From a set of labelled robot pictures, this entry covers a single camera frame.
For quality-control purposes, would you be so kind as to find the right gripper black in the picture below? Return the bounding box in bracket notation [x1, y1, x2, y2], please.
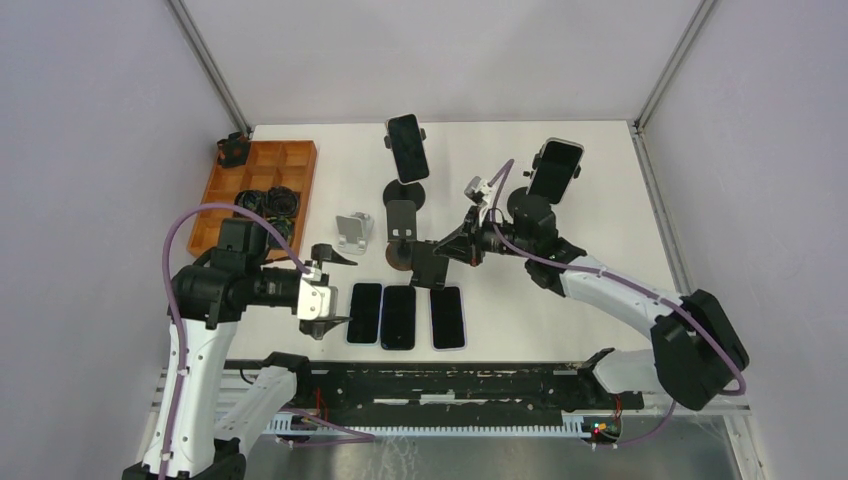
[436, 204, 534, 267]

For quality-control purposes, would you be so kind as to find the black folding phone stand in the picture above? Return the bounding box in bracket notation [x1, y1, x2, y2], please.
[410, 241, 450, 290]

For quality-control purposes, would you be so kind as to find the phone with light blue case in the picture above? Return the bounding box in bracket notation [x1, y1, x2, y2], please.
[346, 283, 383, 345]

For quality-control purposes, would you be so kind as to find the phone stand brown round base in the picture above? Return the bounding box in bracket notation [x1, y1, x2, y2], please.
[386, 200, 418, 271]

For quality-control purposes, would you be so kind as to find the silver folding phone stand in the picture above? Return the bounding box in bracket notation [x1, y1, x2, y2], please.
[335, 212, 374, 256]

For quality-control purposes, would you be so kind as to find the black phone dark case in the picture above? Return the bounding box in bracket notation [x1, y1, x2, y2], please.
[380, 285, 416, 351]

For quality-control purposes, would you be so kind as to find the phone with white case centre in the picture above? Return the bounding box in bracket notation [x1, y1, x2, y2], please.
[429, 286, 466, 350]

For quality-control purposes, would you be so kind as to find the phone with white case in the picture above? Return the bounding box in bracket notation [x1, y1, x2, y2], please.
[527, 138, 585, 205]
[429, 286, 466, 350]

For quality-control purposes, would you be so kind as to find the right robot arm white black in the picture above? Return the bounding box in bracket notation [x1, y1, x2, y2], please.
[434, 195, 750, 411]

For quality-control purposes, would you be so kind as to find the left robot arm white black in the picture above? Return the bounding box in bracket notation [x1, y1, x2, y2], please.
[122, 218, 349, 479]

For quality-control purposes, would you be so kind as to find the black phone stand right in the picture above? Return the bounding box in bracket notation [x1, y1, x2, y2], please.
[507, 154, 582, 213]

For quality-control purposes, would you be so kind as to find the phone with white case right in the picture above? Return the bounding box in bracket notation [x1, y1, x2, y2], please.
[527, 138, 585, 205]

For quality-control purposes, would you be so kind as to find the black round object in tray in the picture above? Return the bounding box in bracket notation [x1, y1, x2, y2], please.
[263, 186, 300, 218]

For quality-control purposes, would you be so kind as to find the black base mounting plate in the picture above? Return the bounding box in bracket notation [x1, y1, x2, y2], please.
[228, 359, 645, 429]

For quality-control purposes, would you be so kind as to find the wooden compartment tray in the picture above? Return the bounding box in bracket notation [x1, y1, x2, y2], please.
[187, 140, 318, 257]

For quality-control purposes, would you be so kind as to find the small black orange clamp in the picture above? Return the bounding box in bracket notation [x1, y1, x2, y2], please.
[216, 132, 251, 169]

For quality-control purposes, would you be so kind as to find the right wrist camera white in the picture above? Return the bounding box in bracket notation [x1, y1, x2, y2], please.
[463, 176, 494, 210]

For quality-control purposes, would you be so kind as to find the white slotted cable duct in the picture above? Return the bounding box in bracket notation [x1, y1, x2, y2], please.
[262, 413, 593, 440]

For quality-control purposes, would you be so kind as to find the aluminium frame rail left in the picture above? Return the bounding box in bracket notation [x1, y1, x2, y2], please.
[165, 0, 253, 135]

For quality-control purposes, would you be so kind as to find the aluminium frame rail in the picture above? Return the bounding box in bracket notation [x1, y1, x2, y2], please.
[165, 0, 253, 135]
[632, 0, 720, 133]

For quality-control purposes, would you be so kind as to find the aluminium frame rail right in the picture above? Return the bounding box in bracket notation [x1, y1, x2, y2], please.
[632, 0, 720, 133]

